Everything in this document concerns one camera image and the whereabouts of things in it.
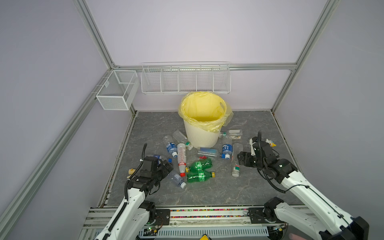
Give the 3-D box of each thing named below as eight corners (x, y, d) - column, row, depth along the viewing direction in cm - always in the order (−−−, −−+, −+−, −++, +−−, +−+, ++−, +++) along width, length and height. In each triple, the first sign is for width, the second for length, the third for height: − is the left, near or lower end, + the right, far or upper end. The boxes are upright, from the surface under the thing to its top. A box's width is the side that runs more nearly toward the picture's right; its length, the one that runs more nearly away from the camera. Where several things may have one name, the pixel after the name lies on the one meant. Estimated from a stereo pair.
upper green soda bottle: (189, 170, 91) (189, 167, 87) (203, 156, 96) (203, 153, 92) (198, 179, 87) (198, 176, 83) (212, 164, 93) (213, 161, 89)
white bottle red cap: (177, 177, 86) (177, 175, 84) (177, 144, 100) (177, 142, 98) (186, 176, 87) (186, 174, 84) (185, 144, 101) (185, 141, 98)
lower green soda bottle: (187, 182, 86) (186, 179, 82) (187, 174, 90) (186, 170, 86) (214, 182, 86) (215, 179, 82) (214, 174, 89) (215, 170, 85)
